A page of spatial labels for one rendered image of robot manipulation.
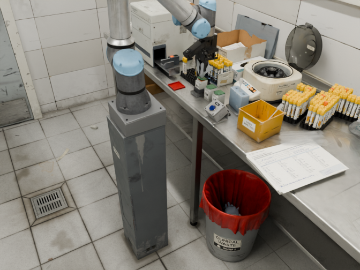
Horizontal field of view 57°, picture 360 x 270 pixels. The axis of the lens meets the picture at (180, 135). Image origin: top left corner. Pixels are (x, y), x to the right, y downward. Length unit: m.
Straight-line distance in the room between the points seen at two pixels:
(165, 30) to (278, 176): 1.06
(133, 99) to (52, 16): 1.82
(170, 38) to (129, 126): 0.74
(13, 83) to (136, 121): 1.91
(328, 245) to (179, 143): 1.41
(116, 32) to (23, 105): 1.96
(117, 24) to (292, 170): 0.87
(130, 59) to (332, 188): 0.87
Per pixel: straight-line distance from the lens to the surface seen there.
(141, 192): 1.64
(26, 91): 3.18
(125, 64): 1.30
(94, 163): 2.65
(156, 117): 1.41
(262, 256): 2.09
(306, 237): 1.90
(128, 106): 1.38
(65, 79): 3.27
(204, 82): 1.65
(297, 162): 1.31
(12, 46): 3.03
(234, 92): 1.53
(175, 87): 1.73
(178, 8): 1.30
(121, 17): 1.39
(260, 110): 1.50
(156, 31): 1.89
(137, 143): 1.44
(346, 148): 1.48
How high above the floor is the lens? 1.70
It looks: 36 degrees down
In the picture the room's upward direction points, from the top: straight up
